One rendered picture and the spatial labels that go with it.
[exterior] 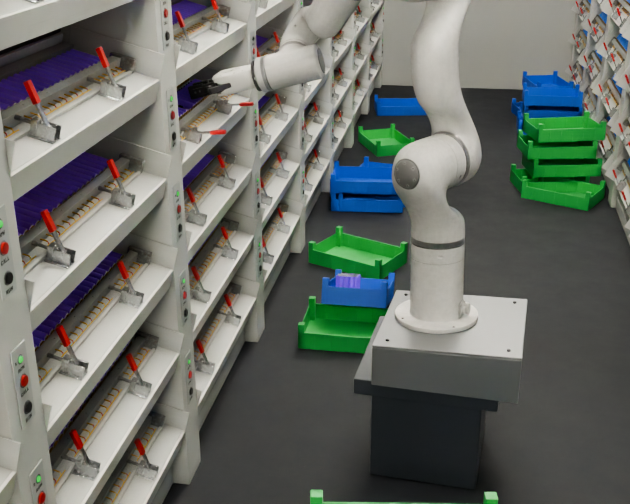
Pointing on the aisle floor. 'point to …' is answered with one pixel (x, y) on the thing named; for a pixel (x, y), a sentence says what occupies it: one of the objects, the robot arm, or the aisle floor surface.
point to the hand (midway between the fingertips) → (199, 89)
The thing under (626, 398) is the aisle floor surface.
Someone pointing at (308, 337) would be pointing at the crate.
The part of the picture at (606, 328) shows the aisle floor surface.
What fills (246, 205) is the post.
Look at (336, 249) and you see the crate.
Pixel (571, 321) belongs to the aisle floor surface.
